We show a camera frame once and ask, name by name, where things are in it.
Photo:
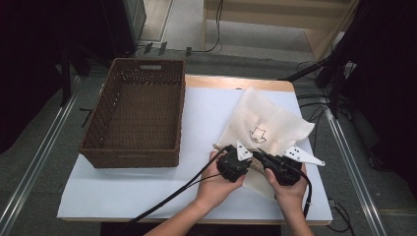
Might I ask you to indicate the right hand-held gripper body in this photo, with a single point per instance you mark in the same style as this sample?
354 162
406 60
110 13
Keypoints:
286 170

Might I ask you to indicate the black metal stand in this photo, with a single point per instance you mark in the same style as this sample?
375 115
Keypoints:
65 78

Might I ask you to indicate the grey cabinet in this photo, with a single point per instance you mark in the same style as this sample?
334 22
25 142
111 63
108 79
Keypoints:
135 16

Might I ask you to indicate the black tripod stand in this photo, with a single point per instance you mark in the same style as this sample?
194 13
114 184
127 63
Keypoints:
334 85

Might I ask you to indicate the white table mat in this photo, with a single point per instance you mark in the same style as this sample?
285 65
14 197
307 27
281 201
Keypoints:
137 193

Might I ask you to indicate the dark curtain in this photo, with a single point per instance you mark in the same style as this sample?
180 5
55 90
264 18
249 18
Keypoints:
387 65

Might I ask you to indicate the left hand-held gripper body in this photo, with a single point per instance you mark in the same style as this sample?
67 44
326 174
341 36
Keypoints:
231 165

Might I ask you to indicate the metal floor rail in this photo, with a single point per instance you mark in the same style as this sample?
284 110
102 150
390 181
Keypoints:
355 183
42 150

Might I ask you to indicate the person's left hand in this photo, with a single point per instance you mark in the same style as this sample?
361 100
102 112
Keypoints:
216 190

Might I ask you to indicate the person's right hand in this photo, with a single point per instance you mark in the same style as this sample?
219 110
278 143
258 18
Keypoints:
291 196

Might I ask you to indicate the brown wicker basket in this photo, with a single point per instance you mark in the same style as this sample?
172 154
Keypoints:
137 118

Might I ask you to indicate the wooden platform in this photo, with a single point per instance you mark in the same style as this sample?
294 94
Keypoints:
262 16

